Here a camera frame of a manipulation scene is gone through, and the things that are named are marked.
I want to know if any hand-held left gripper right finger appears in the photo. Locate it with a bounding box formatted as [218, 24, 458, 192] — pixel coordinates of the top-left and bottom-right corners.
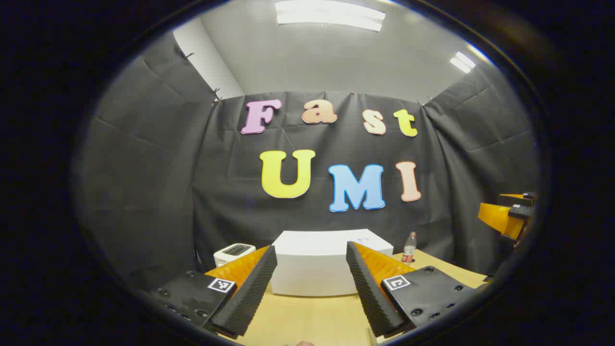
[346, 241, 479, 338]

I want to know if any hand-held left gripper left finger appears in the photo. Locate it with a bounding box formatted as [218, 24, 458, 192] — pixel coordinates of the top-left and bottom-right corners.
[149, 245, 278, 339]

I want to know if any white microwave oven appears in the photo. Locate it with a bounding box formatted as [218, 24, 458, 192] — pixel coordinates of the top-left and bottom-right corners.
[271, 229, 394, 297]

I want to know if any white toaster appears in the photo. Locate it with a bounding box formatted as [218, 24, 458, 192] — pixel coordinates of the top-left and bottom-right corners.
[213, 243, 257, 268]

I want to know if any clear bottle with red label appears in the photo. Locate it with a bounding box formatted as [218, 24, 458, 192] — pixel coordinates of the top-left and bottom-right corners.
[402, 232, 418, 265]

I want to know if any black backdrop cloth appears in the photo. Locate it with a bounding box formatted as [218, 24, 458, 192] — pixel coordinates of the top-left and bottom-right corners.
[79, 31, 539, 289]

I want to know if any small ceiling light panel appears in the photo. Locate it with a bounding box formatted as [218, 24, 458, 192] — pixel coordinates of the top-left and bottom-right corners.
[449, 50, 477, 74]

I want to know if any large ceiling light panel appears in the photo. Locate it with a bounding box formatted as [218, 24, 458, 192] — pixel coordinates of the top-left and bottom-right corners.
[275, 0, 386, 32]

